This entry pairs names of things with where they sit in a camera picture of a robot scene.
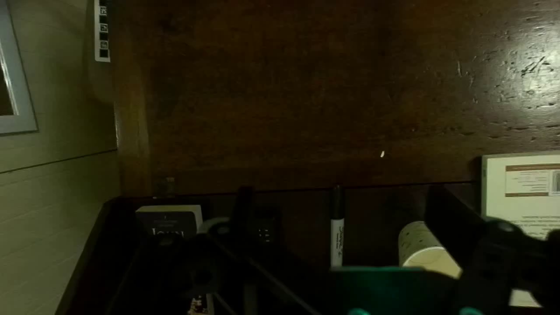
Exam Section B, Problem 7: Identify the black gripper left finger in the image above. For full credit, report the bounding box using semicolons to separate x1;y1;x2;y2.
109;187;321;315

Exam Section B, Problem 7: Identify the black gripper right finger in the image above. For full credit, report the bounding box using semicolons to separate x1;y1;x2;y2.
426;186;560;315

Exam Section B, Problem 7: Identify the white speckled paper cup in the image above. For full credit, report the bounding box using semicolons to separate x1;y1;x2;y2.
396;221;459;278

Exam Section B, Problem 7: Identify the dark wooden cabinet hutch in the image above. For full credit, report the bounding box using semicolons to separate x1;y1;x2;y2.
53;180;560;315

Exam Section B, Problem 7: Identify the black remote control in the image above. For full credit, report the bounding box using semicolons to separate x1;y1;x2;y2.
251;208;279;245

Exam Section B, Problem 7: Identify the white paperback book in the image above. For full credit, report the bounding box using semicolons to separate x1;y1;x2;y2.
480;151;560;238

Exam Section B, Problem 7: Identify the dark novel book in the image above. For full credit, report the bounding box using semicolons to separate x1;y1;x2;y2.
134;205;202;238

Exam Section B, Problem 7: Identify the black and white marker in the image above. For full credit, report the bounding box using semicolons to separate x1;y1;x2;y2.
328;186;344;268

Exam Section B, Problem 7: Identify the white framed mirror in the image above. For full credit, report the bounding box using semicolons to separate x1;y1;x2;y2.
0;0;38;135

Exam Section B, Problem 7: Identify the white power strip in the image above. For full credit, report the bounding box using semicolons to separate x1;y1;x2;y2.
92;0;109;63

